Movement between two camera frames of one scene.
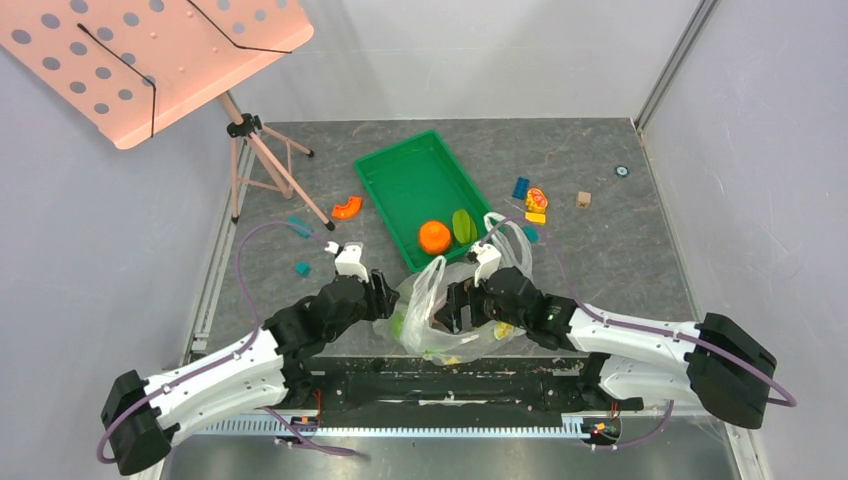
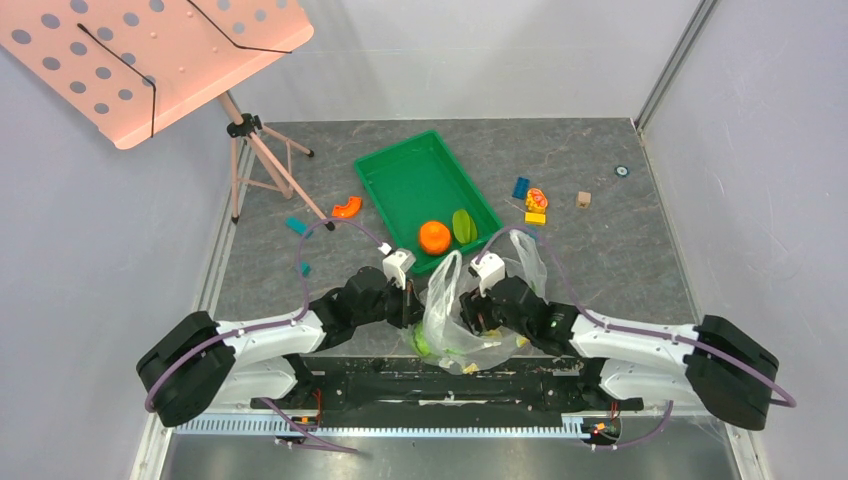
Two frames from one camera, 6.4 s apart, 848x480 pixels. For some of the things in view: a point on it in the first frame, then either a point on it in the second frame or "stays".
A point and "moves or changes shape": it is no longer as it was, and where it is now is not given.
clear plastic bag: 404,321 moves or changes shape
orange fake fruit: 435,237 stays
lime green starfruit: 464,226 stays
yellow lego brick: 535,217 stays
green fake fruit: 397,325 moves or changes shape
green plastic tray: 415,182 stays
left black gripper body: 373,305 → 406,302
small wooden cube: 583,200 stays
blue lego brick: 521,188 stays
